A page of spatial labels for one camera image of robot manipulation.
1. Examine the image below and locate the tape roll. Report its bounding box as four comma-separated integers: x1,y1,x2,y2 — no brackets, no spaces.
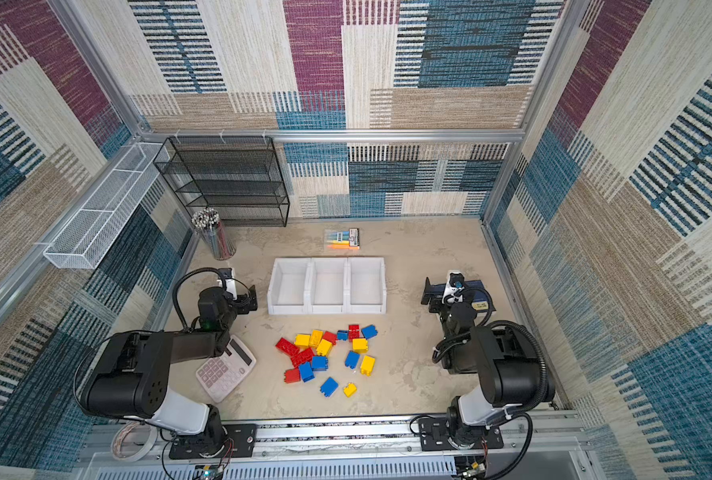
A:
111,423,158,463

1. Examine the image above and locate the white bin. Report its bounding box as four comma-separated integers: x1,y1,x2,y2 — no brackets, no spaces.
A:
267,258,310,315
347,257,387,315
310,257,347,315

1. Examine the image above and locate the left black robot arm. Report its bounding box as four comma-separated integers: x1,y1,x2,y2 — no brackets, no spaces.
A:
73,267,258,463

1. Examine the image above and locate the pink white calculator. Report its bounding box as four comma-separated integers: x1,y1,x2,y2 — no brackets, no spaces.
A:
196,337,257,403

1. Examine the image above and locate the white mesh wall basket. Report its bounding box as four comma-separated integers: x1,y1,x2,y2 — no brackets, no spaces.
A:
43,142,161,270

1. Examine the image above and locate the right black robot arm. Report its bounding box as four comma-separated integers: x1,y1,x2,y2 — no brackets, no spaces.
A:
420,271,555,449

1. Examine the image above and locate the blue book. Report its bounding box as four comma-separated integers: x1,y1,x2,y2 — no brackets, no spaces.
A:
472,287,496,315

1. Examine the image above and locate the hollow yellow lego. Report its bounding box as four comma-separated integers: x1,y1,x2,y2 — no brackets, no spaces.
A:
309,330,323,348

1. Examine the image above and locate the white right bin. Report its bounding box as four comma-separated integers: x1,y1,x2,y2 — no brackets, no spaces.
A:
347,257,387,315

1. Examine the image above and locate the pencil cup with pencils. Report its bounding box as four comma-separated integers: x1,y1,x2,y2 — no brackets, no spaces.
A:
191,207,236,261

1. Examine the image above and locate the small yellow lego front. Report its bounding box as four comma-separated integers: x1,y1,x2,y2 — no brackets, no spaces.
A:
344,383,358,398

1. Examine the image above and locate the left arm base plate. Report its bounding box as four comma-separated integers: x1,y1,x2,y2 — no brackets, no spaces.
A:
167,423,258,460

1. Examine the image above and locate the highlighter marker pack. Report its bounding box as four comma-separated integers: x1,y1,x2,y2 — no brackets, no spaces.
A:
324,228,361,250

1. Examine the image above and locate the blue lego beside yellow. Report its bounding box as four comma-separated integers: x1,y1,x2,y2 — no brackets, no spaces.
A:
344,351,361,370

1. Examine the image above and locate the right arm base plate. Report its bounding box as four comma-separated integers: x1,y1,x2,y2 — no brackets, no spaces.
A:
409,415,504,452

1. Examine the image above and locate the small red lego bottom left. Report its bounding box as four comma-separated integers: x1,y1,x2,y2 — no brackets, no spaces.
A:
284,368,302,384

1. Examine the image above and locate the long red lego brick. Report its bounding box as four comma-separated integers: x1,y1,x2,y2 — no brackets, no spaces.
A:
276,338,300,358

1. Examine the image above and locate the black wire shelf rack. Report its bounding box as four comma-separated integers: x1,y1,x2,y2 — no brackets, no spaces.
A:
154,136,291,227

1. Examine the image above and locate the red square lego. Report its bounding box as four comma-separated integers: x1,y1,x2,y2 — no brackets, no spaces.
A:
322,331,338,345

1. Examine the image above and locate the blue lego front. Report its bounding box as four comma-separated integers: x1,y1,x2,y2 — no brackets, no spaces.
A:
320,377,339,398

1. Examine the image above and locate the white middle bin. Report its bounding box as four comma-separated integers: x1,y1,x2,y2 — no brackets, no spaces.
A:
310,257,347,315

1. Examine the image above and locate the white left bin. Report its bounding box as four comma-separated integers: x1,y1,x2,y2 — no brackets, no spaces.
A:
267,258,310,315

